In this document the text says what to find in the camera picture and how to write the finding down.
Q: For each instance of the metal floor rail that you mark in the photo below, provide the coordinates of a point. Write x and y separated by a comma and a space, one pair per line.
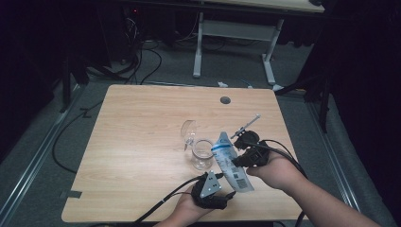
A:
34, 160
331, 148

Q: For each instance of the black stand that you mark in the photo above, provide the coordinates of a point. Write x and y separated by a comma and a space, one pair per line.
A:
66, 85
324, 104

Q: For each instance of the person's right hand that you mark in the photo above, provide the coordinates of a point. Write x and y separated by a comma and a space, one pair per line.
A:
277, 173

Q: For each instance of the white and blue pouch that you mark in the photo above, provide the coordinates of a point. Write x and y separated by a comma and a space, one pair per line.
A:
230, 167

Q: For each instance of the person's left hand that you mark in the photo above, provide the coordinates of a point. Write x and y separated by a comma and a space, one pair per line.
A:
189, 205

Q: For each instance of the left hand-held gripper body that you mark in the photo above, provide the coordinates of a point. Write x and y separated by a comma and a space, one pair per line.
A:
208, 195

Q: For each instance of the clear glass jar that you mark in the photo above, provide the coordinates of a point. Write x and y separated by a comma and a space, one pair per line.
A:
201, 157

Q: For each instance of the grey tape strip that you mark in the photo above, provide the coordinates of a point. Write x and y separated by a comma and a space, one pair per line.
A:
72, 194

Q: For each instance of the desk with white metal legs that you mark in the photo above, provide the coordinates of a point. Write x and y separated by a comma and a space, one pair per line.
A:
236, 30

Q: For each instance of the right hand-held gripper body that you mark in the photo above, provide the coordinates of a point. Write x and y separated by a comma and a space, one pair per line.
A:
257, 156

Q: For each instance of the dark round table grommet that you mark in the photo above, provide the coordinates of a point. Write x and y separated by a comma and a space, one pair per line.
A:
225, 100

